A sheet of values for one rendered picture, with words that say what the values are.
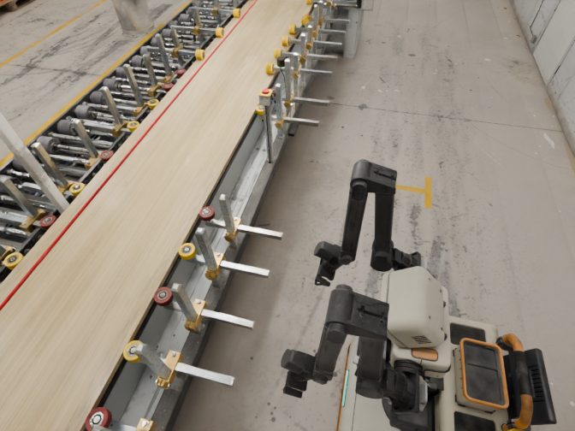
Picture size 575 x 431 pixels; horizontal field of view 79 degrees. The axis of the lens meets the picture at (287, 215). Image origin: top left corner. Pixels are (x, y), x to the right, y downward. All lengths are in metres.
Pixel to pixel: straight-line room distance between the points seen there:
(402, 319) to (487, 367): 0.61
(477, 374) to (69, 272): 1.80
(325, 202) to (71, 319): 2.13
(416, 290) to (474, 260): 1.99
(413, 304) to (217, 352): 1.65
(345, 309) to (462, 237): 2.48
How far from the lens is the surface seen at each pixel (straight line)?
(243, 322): 1.63
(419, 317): 1.06
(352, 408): 2.09
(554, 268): 3.33
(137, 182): 2.21
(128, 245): 1.91
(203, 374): 1.57
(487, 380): 1.61
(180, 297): 1.46
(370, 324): 0.76
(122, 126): 2.79
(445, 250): 3.03
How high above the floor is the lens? 2.31
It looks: 50 degrees down
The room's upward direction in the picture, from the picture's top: 2 degrees counter-clockwise
